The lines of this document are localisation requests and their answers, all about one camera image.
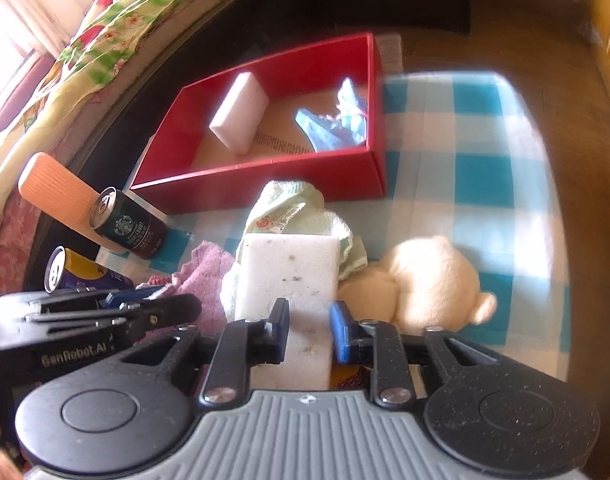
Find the yellow purple drink can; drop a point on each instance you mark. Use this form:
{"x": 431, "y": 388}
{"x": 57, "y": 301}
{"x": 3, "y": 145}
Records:
{"x": 80, "y": 270}

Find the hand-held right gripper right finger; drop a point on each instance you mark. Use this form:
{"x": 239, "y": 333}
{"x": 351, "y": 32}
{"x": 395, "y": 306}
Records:
{"x": 341, "y": 332}

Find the dark coffee can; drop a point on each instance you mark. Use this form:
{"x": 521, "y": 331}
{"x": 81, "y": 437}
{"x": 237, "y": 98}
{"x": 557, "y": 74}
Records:
{"x": 127, "y": 225}

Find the orange ribbed block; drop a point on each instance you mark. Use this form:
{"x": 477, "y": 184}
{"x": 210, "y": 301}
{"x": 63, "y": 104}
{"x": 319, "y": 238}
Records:
{"x": 55, "y": 190}

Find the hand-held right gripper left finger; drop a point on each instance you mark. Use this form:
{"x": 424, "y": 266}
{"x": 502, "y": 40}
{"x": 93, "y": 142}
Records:
{"x": 280, "y": 325}

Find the dark wooden bed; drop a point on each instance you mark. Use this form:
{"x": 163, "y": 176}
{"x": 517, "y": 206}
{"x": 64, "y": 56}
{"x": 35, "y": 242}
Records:
{"x": 150, "y": 105}

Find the red cardboard box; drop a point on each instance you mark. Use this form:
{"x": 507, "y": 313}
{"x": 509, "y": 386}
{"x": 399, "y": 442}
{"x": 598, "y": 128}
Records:
{"x": 285, "y": 185}

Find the pink towel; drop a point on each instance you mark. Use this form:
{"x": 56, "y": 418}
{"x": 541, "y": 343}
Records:
{"x": 205, "y": 265}

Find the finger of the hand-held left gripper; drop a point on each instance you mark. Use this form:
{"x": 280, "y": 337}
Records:
{"x": 170, "y": 312}
{"x": 130, "y": 299}

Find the large white sponge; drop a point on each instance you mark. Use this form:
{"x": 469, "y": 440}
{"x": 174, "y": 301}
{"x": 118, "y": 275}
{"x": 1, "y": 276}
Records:
{"x": 285, "y": 270}

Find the maroon window seat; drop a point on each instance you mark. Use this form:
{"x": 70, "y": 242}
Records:
{"x": 15, "y": 90}

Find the small white sponge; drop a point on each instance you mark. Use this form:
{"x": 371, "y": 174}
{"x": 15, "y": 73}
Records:
{"x": 240, "y": 110}

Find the blue face mask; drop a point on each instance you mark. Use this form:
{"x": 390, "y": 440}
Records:
{"x": 335, "y": 120}

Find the cream plush bear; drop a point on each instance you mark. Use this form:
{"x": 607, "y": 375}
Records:
{"x": 425, "y": 275}

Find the light curtain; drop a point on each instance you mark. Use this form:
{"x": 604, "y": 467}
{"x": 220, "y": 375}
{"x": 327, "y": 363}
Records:
{"x": 35, "y": 5}

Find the blue white checked cloth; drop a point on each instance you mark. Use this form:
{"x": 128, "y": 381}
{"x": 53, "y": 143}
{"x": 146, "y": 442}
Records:
{"x": 485, "y": 170}

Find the pink patterned bed sheet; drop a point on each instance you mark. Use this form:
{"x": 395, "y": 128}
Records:
{"x": 10, "y": 230}

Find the floral blanket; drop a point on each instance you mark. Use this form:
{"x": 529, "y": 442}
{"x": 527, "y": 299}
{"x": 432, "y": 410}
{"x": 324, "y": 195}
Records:
{"x": 110, "y": 45}

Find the light green towel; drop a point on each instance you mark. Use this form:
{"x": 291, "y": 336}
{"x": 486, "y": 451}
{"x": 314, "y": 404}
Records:
{"x": 305, "y": 210}

